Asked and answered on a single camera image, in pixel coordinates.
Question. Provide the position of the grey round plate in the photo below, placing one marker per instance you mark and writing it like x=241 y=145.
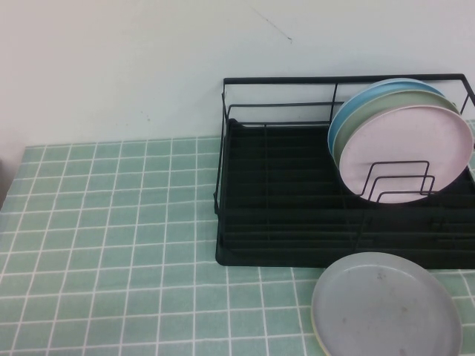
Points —
x=386 y=308

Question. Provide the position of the blue round plate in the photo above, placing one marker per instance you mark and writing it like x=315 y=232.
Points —
x=352 y=102

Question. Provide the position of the pink round plate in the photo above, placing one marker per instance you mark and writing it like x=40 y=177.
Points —
x=401 y=141

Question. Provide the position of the green round plate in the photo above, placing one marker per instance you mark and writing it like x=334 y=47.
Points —
x=389 y=102

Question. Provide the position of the black plastic drain tray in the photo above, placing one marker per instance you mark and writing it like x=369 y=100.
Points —
x=259 y=261

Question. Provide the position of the green checked tablecloth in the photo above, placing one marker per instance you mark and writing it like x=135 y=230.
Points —
x=111 y=241

